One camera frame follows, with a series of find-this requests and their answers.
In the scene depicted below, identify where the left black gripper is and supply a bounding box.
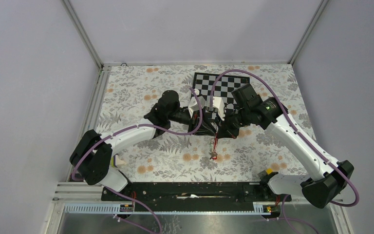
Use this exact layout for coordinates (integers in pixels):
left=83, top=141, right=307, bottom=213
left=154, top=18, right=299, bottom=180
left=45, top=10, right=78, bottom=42
left=168, top=108, right=217, bottom=137

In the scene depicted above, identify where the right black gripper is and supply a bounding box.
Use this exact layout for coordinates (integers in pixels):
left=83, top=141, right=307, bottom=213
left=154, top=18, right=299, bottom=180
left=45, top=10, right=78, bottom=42
left=215, top=106, right=251, bottom=139

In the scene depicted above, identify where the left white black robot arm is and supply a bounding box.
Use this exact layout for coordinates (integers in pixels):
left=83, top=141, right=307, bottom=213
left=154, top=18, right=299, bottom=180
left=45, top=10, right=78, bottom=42
left=70, top=89, right=225, bottom=200

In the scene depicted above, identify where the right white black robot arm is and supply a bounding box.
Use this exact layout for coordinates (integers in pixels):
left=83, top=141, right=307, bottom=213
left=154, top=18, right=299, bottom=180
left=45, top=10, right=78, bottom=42
left=218, top=84, right=354, bottom=208

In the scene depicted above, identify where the black white checkerboard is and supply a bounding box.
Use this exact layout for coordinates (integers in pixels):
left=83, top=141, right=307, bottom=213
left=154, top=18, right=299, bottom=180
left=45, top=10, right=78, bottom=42
left=193, top=72, right=250, bottom=114

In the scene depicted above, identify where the floral patterned mat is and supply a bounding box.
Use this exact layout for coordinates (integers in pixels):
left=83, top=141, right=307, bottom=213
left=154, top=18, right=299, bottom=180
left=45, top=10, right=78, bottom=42
left=96, top=64, right=314, bottom=182

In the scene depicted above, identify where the green white small block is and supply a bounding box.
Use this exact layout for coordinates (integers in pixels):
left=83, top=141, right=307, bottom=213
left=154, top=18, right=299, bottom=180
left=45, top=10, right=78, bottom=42
left=110, top=155, right=127, bottom=168

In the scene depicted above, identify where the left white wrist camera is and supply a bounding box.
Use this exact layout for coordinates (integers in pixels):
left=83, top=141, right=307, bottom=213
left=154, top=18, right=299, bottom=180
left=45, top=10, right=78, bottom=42
left=187, top=89, right=206, bottom=118

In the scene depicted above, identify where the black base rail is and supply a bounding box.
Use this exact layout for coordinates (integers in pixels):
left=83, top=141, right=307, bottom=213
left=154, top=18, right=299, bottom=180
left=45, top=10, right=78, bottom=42
left=101, top=181, right=292, bottom=213

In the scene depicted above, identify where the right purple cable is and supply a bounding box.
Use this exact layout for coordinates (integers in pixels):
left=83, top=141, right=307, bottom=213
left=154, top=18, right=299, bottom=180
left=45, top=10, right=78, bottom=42
left=207, top=69, right=360, bottom=234

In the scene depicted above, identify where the purple cable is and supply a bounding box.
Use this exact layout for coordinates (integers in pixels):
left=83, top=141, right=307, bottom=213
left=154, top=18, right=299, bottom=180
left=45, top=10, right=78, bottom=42
left=71, top=87, right=204, bottom=234
left=207, top=69, right=360, bottom=234

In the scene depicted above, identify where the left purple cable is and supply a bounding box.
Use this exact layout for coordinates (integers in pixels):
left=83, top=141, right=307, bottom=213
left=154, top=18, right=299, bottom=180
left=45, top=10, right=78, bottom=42
left=71, top=87, right=204, bottom=234

